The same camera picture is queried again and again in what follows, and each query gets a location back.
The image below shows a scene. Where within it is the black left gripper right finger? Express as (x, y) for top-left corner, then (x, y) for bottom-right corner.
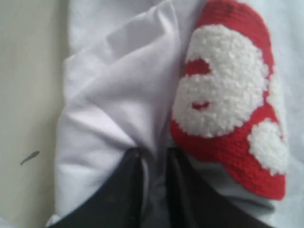
(166, 147), (273, 228)

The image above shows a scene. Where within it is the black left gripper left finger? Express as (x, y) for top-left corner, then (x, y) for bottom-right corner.
(52, 148), (144, 228)

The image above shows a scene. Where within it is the white t-shirt red lettering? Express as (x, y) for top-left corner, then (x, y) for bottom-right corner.
(47, 0), (304, 228)

